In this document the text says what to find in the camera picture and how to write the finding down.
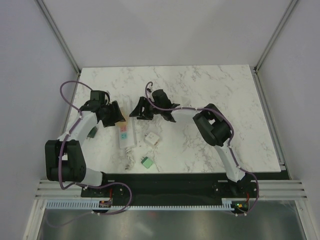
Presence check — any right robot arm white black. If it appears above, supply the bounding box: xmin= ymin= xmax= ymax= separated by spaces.
xmin=129 ymin=87 xmax=247 ymax=197

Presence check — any long white power strip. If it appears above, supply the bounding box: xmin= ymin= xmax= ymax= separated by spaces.
xmin=117 ymin=97 xmax=138 ymax=149

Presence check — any white slotted cable duct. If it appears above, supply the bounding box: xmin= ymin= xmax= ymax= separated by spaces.
xmin=45 ymin=199 xmax=250 ymax=212

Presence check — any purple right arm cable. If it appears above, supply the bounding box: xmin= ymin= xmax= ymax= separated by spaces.
xmin=145 ymin=81 xmax=260 ymax=217

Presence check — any aluminium rail profile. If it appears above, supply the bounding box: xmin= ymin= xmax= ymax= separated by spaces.
xmin=35 ymin=180 xmax=307 ymax=201

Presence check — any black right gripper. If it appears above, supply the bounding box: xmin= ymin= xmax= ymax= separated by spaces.
xmin=129 ymin=97 xmax=163 ymax=121

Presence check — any dark green cube plug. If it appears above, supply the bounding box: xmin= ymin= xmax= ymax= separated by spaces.
xmin=87 ymin=126 xmax=98 ymax=139

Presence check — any white cube plug orange logo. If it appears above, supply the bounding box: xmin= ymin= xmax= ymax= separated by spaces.
xmin=144 ymin=132 xmax=160 ymax=147

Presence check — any aluminium frame post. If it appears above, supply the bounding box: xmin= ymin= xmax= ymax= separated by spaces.
xmin=34 ymin=0 xmax=81 ymax=76
xmin=252 ymin=0 xmax=300 ymax=73

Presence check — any left aluminium frame post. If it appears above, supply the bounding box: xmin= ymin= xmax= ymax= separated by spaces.
xmin=34 ymin=0 xmax=81 ymax=76

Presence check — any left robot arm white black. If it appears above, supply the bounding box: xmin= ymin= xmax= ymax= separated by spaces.
xmin=44 ymin=90 xmax=125 ymax=197

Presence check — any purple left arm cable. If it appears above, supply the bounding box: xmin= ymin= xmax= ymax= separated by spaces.
xmin=57 ymin=81 xmax=133 ymax=227

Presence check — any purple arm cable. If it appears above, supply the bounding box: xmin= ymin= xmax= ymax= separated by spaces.
xmin=57 ymin=81 xmax=133 ymax=227
xmin=145 ymin=81 xmax=260 ymax=217

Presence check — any green plug adapter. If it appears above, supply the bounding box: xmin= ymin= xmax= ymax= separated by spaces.
xmin=140 ymin=156 xmax=154 ymax=169

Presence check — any right aluminium frame post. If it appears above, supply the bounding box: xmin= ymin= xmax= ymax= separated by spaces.
xmin=252 ymin=0 xmax=300 ymax=73

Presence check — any white coiled cord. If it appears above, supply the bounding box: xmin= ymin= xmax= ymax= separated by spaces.
xmin=124 ymin=146 xmax=135 ymax=171

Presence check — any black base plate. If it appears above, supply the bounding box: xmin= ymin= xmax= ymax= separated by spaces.
xmin=81 ymin=173 xmax=258 ymax=206

